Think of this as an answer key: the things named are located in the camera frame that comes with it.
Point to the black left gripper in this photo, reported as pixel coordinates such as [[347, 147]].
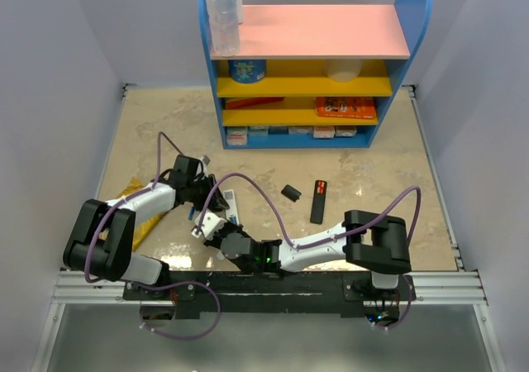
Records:
[[210, 182]]

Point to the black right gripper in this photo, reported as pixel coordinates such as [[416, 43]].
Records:
[[215, 239]]

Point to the white remote control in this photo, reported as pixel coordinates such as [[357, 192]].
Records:
[[231, 212]]

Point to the black battery cover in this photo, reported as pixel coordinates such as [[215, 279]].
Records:
[[291, 193]]

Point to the black remote control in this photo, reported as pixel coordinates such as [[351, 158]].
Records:
[[318, 202]]

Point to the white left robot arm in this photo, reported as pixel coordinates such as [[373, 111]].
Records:
[[101, 241]]

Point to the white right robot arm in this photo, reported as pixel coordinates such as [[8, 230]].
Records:
[[365, 239]]

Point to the red white tissue pack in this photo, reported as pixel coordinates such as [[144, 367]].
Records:
[[236, 135]]

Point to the green tissue pack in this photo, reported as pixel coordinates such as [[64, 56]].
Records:
[[254, 131]]

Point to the yellow chips bag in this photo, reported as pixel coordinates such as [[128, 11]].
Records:
[[149, 205]]

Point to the blue tissue pack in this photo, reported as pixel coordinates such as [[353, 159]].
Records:
[[278, 130]]

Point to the red flat book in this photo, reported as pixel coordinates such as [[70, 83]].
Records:
[[237, 103]]

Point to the red tissue pack right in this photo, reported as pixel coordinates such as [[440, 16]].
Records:
[[323, 132]]

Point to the blue cartoon can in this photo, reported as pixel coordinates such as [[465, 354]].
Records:
[[247, 71]]

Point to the white tissue pack right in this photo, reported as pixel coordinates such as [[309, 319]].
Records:
[[345, 131]]

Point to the blue shelf unit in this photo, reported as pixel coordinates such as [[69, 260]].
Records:
[[296, 41]]

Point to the orange box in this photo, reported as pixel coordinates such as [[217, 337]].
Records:
[[362, 108]]

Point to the clear plastic bottle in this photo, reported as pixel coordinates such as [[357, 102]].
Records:
[[224, 26]]

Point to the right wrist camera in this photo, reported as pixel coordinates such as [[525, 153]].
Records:
[[206, 228]]

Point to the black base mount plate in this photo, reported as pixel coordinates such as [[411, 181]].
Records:
[[346, 293]]

